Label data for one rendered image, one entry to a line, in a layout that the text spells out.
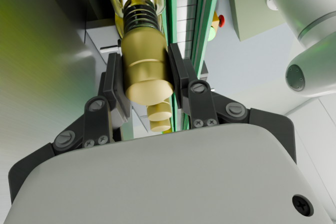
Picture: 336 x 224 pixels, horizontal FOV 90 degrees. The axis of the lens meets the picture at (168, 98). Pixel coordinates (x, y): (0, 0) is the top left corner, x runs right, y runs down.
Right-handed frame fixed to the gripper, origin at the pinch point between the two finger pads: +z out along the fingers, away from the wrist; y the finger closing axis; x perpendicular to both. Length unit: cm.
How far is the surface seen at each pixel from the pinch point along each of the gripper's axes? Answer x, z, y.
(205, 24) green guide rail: -9.5, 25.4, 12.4
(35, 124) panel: -5.3, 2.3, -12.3
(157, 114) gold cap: -9.8, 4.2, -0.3
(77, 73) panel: -8.8, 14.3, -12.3
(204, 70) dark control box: -43, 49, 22
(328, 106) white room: -316, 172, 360
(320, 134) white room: -386, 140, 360
